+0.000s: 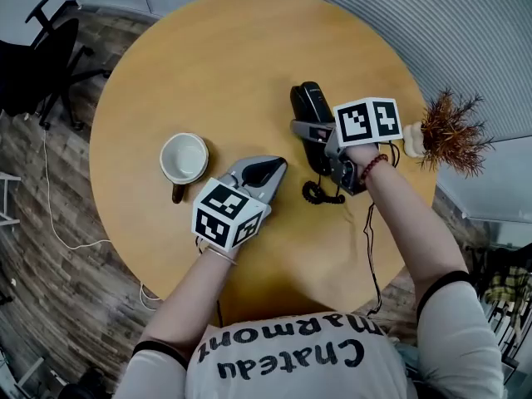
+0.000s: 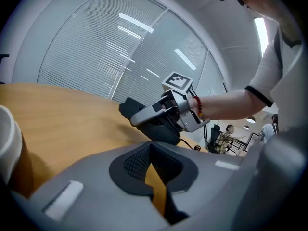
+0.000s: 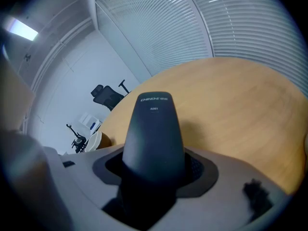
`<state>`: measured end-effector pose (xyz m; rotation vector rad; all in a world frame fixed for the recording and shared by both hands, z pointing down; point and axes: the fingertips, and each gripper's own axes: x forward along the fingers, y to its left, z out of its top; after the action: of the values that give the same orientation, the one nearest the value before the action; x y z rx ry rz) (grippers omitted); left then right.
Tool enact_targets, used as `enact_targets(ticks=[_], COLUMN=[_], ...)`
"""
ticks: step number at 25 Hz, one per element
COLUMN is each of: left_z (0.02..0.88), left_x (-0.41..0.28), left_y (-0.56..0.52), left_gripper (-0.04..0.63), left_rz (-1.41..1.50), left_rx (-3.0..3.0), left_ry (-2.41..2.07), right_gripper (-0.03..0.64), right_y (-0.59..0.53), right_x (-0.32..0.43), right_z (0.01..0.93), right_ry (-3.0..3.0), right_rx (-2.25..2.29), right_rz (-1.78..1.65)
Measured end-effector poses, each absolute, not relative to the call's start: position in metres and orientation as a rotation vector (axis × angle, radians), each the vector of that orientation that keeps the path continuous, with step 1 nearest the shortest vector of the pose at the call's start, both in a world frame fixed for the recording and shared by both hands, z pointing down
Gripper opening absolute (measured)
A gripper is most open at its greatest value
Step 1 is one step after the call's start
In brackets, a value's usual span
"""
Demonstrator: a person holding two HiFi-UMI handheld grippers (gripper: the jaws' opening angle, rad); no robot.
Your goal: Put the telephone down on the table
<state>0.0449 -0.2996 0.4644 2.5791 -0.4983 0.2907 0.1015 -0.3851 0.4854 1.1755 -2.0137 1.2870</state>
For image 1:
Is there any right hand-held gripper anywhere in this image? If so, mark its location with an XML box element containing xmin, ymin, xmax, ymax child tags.
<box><xmin>289</xmin><ymin>96</ymin><xmax>404</xmax><ymax>197</ymax></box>

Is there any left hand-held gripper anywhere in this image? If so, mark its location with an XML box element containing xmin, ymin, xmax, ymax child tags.
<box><xmin>191</xmin><ymin>155</ymin><xmax>289</xmax><ymax>254</ymax></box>

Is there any black telephone handset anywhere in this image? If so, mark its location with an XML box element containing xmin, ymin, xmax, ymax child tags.
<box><xmin>289</xmin><ymin>81</ymin><xmax>336</xmax><ymax>177</ymax></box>

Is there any person's left forearm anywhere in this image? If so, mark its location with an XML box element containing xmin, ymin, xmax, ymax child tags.
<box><xmin>140</xmin><ymin>243</ymin><xmax>239</xmax><ymax>349</ymax></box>

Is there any person's right forearm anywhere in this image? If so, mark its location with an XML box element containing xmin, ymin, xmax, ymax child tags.
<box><xmin>344</xmin><ymin>144</ymin><xmax>471</xmax><ymax>305</ymax></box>

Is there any round wooden table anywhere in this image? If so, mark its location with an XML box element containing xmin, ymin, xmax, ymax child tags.
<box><xmin>89</xmin><ymin>0</ymin><xmax>438</xmax><ymax>324</ymax></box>

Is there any black swivel office chair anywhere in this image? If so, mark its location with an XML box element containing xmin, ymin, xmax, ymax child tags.
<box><xmin>0</xmin><ymin>0</ymin><xmax>112</xmax><ymax>131</ymax></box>

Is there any brown and white cup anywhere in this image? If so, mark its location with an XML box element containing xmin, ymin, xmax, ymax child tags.
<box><xmin>159</xmin><ymin>132</ymin><xmax>210</xmax><ymax>205</ymax></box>

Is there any silver bangle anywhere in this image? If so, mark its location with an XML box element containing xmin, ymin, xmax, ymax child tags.
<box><xmin>202</xmin><ymin>244</ymin><xmax>239</xmax><ymax>266</ymax></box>

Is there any brown plant in cream pot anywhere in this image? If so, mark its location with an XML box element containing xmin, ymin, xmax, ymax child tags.
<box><xmin>401</xmin><ymin>88</ymin><xmax>495</xmax><ymax>179</ymax></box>

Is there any white printed t-shirt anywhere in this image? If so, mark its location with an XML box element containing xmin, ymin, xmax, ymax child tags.
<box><xmin>111</xmin><ymin>270</ymin><xmax>509</xmax><ymax>399</ymax></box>

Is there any yellow green patterned cloth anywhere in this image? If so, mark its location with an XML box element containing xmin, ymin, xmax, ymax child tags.
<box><xmin>483</xmin><ymin>265</ymin><xmax>532</xmax><ymax>320</ymax></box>

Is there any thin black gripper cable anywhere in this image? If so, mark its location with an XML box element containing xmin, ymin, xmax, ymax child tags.
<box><xmin>362</xmin><ymin>140</ymin><xmax>401</xmax><ymax>318</ymax></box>

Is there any looped white floor cable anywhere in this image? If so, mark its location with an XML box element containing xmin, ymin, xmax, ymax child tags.
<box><xmin>138</xmin><ymin>282</ymin><xmax>164</xmax><ymax>312</ymax></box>

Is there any long white floor cable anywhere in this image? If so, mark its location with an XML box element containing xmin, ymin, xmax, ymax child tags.
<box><xmin>41</xmin><ymin>126</ymin><xmax>114</xmax><ymax>251</ymax></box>

